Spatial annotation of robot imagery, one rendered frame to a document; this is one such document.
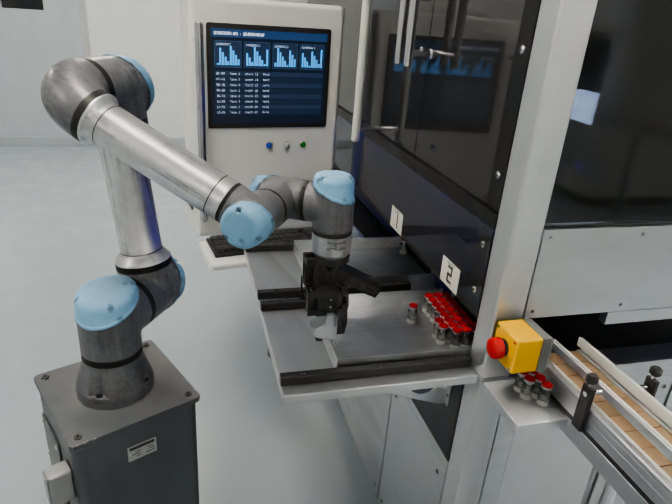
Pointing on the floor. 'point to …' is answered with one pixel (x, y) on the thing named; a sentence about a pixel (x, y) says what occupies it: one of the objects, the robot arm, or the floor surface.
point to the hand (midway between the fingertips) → (336, 340)
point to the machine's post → (519, 225)
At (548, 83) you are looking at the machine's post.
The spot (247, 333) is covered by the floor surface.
